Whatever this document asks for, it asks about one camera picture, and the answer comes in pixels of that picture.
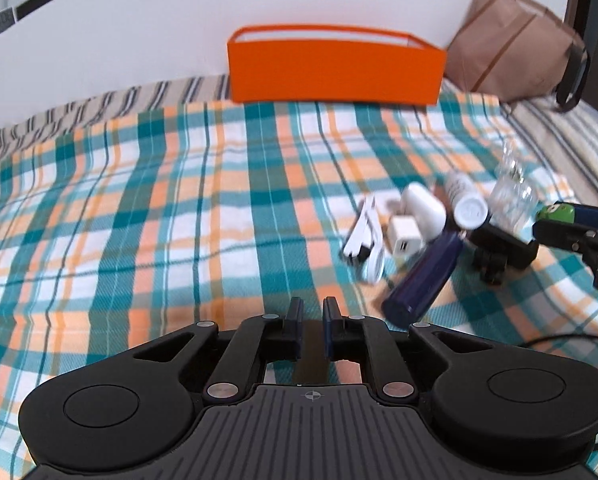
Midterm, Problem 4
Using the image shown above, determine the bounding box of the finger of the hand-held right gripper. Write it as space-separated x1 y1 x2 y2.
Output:
532 220 598 260
573 202 598 232

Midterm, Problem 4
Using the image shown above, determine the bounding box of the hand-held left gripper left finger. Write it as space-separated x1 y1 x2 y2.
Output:
131 297 304 403

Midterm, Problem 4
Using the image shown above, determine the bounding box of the striped bedsheet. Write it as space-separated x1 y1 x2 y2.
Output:
0 74 598 208

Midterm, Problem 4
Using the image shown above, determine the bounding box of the clear plastic bag with cup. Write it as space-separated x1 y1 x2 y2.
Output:
489 140 536 233

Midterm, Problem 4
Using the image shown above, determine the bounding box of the black cable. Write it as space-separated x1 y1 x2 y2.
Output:
523 334 598 352

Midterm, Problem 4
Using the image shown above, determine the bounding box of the white round disc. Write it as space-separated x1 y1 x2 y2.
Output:
365 246 388 287

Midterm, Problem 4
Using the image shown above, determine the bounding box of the orange cardboard box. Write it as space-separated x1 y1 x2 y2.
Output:
227 25 448 107

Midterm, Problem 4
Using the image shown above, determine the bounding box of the digital wall clock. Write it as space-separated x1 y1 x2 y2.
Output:
0 6 18 42

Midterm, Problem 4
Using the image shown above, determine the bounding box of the black phone mount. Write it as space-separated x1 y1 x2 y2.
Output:
471 222 540 286

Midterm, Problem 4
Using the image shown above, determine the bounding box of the dark blue cylinder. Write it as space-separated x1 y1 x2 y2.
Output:
383 230 466 329

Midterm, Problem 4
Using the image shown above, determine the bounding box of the white charger adapter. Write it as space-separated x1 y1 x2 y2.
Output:
388 215 426 262

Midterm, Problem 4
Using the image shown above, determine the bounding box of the brown paper bag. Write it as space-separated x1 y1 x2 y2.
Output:
446 0 590 113

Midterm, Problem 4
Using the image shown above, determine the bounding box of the small green toy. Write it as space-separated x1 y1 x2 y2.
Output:
536 201 578 224

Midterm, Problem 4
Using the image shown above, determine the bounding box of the plaid blanket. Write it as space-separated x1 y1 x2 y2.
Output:
0 77 598 480

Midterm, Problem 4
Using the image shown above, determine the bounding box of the white bottle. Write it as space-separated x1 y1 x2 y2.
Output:
445 170 490 231

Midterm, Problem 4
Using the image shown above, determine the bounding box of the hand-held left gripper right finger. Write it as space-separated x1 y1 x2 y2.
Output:
324 297 490 406

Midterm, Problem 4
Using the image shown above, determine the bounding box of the white oval case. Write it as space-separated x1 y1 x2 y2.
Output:
401 182 448 237

